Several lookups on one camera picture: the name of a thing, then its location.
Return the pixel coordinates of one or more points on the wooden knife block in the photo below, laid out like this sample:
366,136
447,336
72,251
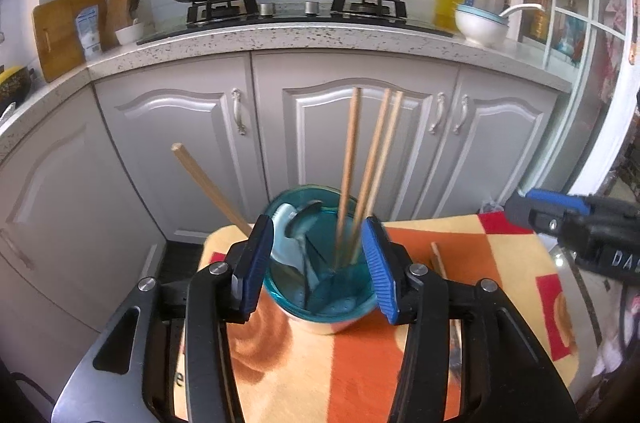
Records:
119,14

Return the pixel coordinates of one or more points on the wooden cutting board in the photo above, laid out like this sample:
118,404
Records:
58,46

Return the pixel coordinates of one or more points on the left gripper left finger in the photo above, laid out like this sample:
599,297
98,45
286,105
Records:
249,261

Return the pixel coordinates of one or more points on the white blue-rimmed bowl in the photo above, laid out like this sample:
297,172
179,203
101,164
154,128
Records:
481,27

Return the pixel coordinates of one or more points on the orange patterned mat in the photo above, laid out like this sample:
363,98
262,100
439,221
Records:
285,374

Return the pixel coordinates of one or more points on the glass display cabinet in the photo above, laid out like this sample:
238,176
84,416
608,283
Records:
588,44

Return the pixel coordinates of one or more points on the small white cup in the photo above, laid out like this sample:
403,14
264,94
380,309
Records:
130,34

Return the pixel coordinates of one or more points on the wooden chopstick two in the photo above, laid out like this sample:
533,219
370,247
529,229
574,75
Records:
368,176

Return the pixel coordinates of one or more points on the white ceramic soup spoon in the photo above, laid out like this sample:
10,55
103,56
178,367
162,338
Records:
286,251

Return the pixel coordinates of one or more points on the floral ceramic utensil holder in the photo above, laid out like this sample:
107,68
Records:
342,296

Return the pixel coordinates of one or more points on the wooden chopstick one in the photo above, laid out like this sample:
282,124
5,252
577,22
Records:
348,166

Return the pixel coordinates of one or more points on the silver metal spoon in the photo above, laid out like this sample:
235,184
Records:
297,228

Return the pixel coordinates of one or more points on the white ladle in bowl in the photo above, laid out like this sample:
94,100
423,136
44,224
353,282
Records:
521,7

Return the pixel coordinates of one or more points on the golden metal fork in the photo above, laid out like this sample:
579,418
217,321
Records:
455,349

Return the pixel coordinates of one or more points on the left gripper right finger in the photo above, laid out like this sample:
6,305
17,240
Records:
388,263

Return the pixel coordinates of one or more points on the black gas stove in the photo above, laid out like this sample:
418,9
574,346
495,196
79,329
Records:
216,14

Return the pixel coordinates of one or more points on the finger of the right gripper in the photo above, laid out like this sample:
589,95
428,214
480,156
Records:
572,202
542,218

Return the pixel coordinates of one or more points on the blue white packet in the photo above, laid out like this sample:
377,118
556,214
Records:
88,32

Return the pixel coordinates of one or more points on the grey kitchen cabinet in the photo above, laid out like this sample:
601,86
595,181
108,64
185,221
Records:
91,194

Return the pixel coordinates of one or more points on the wooden chopstick three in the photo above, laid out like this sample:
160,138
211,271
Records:
388,135

